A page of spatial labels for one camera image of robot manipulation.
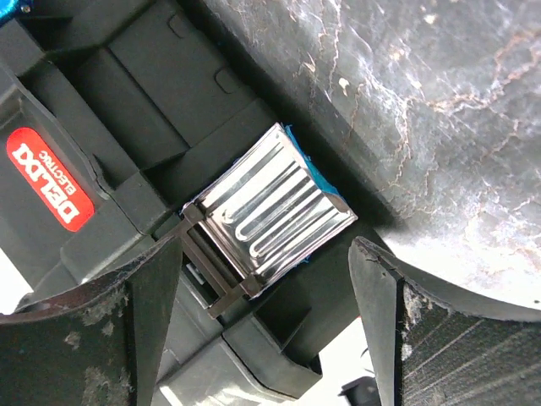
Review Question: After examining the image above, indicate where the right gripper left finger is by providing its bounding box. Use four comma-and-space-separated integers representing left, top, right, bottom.
1, 237, 183, 405

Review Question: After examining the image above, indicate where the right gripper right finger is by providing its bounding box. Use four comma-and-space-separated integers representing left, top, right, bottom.
348, 237, 540, 405

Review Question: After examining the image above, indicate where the black plastic toolbox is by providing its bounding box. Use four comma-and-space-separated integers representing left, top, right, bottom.
1, 1, 385, 405

